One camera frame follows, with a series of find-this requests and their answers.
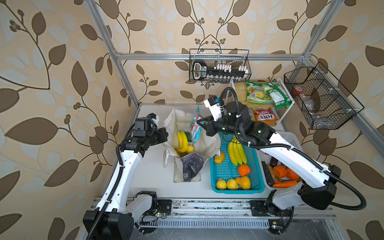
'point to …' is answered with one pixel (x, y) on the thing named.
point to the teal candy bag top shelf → (195, 127)
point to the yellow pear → (244, 181)
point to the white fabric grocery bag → (187, 167)
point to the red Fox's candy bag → (265, 114)
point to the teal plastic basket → (236, 168)
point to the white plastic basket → (294, 139)
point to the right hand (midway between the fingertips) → (198, 122)
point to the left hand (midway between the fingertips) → (168, 132)
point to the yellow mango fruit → (219, 159)
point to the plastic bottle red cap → (298, 90)
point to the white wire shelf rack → (240, 90)
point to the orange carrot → (286, 184)
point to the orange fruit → (244, 170)
